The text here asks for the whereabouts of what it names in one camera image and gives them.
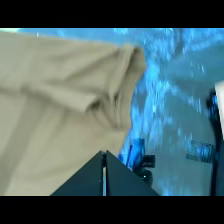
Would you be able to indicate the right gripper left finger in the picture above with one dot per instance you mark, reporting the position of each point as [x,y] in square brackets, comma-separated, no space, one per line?
[87,180]

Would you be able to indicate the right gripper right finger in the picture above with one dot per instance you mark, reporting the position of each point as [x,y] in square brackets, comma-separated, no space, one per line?
[126,181]

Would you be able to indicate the beige garment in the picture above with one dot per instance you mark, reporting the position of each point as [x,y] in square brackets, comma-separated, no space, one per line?
[56,110]

